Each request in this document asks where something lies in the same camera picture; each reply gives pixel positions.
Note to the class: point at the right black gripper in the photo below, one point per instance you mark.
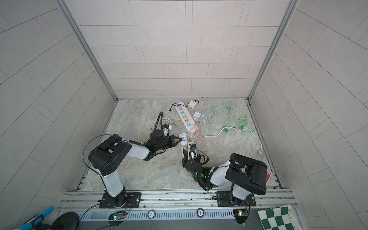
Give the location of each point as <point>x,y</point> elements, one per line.
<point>185,159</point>

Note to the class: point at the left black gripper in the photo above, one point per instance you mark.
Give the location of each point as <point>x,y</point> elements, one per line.
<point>172,141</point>

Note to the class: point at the small blue-socket power strip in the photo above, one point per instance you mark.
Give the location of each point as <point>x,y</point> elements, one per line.
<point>185,141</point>

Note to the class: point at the pink charger with cable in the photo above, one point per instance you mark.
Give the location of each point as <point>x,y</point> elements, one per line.
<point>194,134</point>

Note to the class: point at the long multicolour power strip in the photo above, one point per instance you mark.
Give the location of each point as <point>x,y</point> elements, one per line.
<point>185,116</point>

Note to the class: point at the small white charger adapter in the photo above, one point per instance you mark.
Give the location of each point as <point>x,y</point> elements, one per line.
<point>196,115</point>

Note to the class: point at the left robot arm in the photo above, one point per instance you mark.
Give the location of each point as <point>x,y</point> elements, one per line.
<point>106,158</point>

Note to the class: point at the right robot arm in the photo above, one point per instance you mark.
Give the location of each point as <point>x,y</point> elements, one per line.
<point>247,175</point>

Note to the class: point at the red card packet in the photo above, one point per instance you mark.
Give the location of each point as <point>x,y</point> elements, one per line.
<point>268,177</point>

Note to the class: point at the green white checkerboard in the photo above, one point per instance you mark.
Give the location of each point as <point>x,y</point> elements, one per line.
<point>280,218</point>

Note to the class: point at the black round stool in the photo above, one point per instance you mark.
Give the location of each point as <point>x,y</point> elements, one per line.
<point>67,221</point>

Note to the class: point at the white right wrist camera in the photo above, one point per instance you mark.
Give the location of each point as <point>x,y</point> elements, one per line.
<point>192,151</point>

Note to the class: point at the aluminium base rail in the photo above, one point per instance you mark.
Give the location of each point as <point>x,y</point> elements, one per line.
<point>173,204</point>

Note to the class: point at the green charger with cable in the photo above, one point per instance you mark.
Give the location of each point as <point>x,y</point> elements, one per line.
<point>238,122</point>

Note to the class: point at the blue handled tool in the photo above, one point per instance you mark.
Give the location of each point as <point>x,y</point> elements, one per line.
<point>31,224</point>

